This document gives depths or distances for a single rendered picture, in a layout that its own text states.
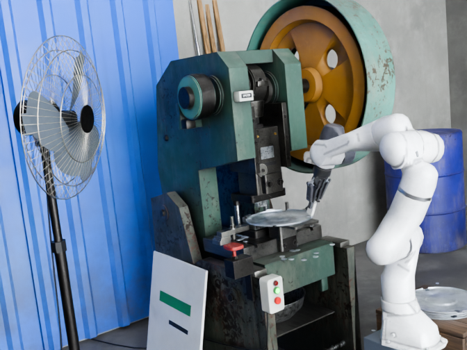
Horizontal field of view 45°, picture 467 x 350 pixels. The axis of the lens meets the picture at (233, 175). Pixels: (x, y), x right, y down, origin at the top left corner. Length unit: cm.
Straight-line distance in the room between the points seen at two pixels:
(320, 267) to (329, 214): 205
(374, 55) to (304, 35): 43
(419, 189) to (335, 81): 92
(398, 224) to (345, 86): 88
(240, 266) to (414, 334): 67
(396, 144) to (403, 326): 60
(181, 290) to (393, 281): 108
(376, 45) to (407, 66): 277
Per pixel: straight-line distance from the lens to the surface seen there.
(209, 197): 258
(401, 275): 199
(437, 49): 562
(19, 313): 333
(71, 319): 231
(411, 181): 185
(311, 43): 271
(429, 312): 250
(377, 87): 245
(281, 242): 241
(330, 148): 210
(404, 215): 189
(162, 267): 282
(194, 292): 257
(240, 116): 229
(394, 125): 194
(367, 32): 249
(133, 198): 346
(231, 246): 216
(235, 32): 394
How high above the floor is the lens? 134
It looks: 8 degrees down
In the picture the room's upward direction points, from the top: 6 degrees counter-clockwise
